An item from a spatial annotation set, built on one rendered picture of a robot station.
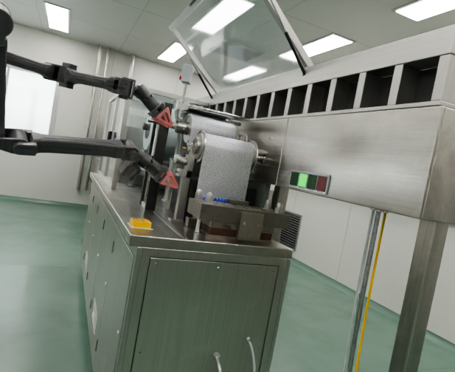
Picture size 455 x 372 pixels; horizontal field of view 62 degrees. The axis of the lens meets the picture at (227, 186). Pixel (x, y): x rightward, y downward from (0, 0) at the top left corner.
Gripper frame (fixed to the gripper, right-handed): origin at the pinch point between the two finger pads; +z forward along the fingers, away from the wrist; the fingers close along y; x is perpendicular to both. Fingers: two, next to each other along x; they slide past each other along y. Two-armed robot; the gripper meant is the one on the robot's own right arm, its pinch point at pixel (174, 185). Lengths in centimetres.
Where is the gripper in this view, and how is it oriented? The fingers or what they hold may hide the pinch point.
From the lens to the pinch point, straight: 161.2
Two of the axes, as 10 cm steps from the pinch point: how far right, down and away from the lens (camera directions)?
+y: 3.8, 1.2, -9.2
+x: 6.1, -7.7, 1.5
